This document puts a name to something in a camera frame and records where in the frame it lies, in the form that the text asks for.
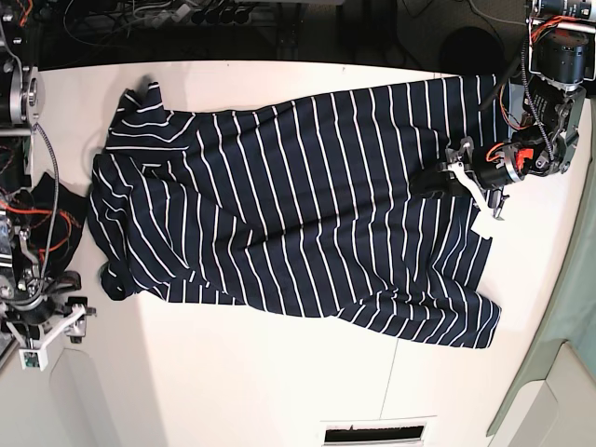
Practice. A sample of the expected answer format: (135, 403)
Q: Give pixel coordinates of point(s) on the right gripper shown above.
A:
(55, 312)

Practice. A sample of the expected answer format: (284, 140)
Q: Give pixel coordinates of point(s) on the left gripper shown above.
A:
(479, 172)

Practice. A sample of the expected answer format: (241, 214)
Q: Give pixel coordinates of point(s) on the navy white striped t-shirt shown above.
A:
(302, 209)

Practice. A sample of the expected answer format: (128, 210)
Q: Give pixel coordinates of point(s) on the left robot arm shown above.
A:
(540, 96)

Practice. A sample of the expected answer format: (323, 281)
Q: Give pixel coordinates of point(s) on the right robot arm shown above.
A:
(23, 271)

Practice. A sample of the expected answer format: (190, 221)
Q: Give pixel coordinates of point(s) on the dark navy folded garment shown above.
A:
(68, 224)

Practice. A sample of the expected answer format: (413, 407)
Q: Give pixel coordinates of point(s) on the black round floor object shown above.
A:
(471, 51)

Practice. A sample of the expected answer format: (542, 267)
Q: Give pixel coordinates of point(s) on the white table vent slot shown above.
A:
(410, 431)

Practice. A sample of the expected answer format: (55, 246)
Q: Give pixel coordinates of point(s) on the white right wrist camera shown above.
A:
(33, 359)

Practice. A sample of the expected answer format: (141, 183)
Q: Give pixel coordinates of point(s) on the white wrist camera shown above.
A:
(484, 223)
(33, 359)

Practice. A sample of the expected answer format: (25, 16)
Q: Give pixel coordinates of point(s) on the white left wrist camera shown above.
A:
(484, 223)

